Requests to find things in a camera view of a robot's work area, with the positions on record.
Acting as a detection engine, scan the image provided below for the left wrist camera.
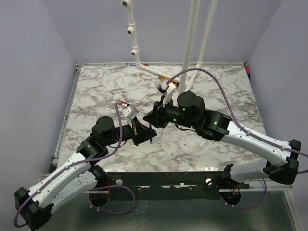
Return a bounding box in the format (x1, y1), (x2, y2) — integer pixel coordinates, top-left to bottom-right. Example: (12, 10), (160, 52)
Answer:
(122, 105), (139, 120)

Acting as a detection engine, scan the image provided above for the red black clamp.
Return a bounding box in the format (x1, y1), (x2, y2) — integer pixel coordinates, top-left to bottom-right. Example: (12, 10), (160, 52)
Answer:
(245, 65), (251, 79)

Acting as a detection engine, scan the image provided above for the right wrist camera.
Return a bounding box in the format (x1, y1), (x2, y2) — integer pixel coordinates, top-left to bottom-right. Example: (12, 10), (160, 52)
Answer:
(157, 79), (176, 107)

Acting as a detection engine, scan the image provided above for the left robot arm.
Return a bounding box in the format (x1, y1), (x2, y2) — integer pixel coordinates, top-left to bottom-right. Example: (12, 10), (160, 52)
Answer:
(14, 116), (157, 231)

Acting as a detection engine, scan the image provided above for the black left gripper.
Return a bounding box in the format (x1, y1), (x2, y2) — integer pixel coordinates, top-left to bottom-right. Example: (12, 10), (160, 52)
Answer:
(104, 116), (157, 146)

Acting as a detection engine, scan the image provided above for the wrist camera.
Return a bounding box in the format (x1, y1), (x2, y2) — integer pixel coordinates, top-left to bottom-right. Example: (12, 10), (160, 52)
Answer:
(157, 79), (176, 107)
(122, 105), (139, 120)

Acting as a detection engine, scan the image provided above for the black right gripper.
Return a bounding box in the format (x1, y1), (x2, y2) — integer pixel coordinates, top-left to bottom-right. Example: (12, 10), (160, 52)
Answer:
(142, 96), (197, 130)

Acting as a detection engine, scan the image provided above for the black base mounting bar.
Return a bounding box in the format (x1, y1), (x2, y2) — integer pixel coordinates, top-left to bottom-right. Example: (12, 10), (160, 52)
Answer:
(89, 171), (249, 202)

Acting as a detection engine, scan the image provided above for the yellow utility knife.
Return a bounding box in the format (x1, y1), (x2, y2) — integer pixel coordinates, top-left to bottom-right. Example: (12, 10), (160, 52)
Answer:
(158, 76), (179, 87)

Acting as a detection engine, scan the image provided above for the blue gel pen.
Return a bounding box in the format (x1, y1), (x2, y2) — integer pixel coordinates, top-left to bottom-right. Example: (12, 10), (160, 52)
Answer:
(149, 124), (153, 145)

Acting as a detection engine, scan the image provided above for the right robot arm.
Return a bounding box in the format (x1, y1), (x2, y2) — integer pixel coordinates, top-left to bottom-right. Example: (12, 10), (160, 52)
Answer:
(143, 91), (301, 188)

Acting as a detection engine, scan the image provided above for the white PVC pipe frame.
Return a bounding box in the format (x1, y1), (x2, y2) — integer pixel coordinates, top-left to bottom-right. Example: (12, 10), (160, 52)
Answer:
(121, 0), (218, 92)

